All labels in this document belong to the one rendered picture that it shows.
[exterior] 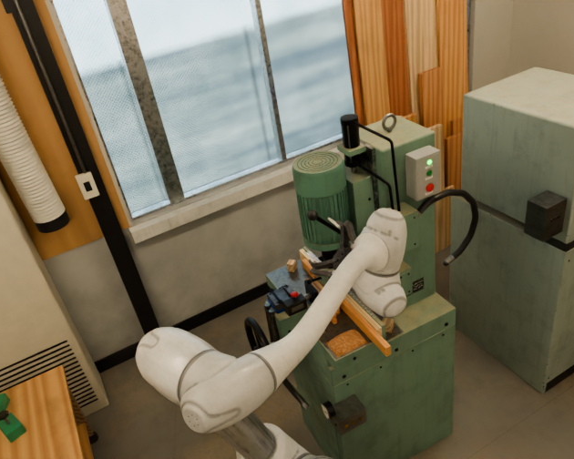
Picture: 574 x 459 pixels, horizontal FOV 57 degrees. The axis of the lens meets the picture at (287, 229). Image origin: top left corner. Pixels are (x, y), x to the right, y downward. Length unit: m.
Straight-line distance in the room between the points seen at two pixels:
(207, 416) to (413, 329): 1.20
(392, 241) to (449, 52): 2.40
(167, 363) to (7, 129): 1.64
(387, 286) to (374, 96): 2.01
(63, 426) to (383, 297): 1.61
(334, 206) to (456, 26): 2.09
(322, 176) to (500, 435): 1.64
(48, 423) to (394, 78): 2.60
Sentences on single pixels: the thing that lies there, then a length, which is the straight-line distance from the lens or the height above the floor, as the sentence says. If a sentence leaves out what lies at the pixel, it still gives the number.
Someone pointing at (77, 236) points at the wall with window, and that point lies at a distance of 2.98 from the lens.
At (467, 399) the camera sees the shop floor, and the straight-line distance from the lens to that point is 2.93.
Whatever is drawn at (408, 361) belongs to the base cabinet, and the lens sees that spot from 2.21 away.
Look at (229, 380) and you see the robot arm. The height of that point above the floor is 1.49.
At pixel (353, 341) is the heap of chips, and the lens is 1.90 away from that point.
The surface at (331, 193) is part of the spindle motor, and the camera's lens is 1.73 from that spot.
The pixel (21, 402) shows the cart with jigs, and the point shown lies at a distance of 2.78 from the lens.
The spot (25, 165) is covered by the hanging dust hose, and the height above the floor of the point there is 1.43.
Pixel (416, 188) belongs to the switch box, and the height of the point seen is 1.37.
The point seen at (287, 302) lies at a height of 1.01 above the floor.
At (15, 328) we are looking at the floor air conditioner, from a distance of 2.87.
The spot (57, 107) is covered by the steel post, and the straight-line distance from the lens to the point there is 2.65.
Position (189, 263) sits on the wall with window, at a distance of 3.25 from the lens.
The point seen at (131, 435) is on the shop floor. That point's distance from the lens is 3.09.
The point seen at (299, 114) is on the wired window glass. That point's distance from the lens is 3.29.
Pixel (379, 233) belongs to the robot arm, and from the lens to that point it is 1.34.
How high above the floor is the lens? 2.27
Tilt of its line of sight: 33 degrees down
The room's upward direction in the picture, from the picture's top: 10 degrees counter-clockwise
